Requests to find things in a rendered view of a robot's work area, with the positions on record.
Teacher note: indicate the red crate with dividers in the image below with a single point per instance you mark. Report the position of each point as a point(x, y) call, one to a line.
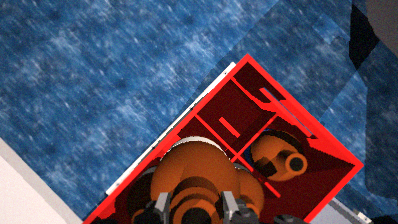
point(233, 115)

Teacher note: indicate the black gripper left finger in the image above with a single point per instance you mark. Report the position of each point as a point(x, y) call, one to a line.
point(153, 212)

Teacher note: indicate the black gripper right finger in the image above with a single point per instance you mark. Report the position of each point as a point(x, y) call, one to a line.
point(236, 209)

